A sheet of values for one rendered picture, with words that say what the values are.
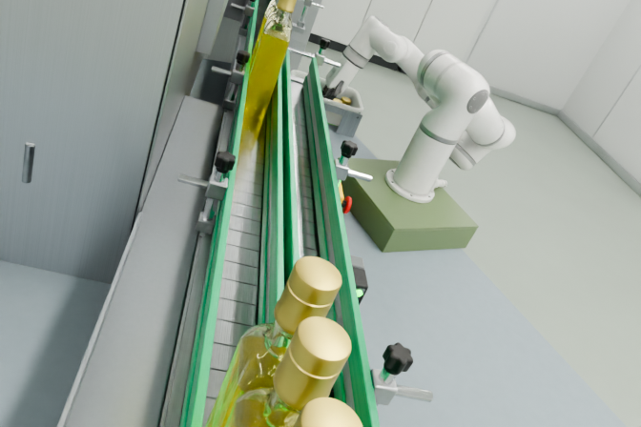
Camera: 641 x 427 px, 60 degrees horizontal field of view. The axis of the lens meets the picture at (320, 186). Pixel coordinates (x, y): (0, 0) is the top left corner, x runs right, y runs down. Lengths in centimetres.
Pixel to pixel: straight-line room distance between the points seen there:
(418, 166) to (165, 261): 68
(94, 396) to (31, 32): 41
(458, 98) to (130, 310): 79
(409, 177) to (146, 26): 76
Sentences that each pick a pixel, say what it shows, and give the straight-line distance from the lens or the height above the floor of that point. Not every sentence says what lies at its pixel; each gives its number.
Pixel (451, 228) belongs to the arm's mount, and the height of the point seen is 81.
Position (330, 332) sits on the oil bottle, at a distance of 33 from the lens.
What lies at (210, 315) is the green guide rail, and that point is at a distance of 60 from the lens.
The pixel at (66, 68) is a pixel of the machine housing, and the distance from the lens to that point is 75.
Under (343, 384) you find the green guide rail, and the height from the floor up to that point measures 91.
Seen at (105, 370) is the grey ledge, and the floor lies 88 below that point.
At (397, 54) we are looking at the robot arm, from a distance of 156.
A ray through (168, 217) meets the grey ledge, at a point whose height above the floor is 88.
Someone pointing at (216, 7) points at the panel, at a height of 108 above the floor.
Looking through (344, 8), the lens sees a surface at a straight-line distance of 521.
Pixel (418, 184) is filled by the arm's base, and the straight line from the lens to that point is 129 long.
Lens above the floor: 138
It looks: 28 degrees down
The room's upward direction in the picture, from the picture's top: 23 degrees clockwise
